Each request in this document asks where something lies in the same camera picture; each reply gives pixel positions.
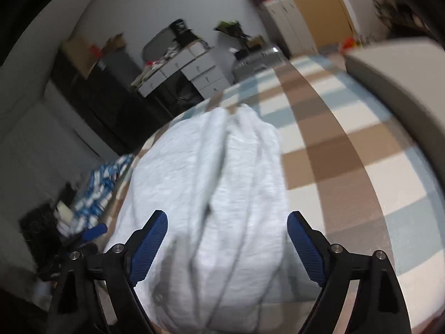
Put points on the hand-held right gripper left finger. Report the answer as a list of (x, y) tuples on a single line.
[(149, 250)]

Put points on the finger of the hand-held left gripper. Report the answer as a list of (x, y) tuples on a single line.
[(88, 247), (95, 232)]

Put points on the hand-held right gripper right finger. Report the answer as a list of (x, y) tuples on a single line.
[(307, 250)]

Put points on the light grey hoodie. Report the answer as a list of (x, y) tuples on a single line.
[(226, 198)]

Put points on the blue plaid cloth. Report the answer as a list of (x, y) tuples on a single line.
[(95, 188)]

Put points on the black clothing pile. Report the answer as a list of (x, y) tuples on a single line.
[(38, 224)]

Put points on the white curtain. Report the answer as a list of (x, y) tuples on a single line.
[(34, 139)]

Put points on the black wardrobe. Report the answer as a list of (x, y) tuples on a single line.
[(83, 104)]

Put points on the tan cardboard sheet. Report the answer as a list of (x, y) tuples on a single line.
[(78, 54)]

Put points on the pile of desk clutter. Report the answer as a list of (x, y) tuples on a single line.
[(160, 62)]

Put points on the red container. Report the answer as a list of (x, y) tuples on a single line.
[(95, 49)]

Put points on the white dressing table with drawers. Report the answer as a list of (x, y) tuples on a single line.
[(201, 73)]

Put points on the open cardboard box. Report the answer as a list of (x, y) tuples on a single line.
[(113, 41)]

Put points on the silver suitcase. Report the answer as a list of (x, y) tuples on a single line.
[(253, 64)]

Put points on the grey oval mirror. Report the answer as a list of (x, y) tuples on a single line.
[(156, 45)]

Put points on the red and yellow bag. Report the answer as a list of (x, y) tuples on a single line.
[(350, 41)]

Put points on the small brown box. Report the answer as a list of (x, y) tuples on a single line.
[(255, 41)]

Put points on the black box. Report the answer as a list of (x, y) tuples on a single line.
[(180, 31)]

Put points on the white suitcase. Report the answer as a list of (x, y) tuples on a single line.
[(288, 24)]

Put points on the flower bouquet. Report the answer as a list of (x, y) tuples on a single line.
[(229, 29)]

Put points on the wooden door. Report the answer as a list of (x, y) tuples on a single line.
[(313, 7)]

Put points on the bamboo shoe rack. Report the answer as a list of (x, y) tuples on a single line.
[(386, 3)]

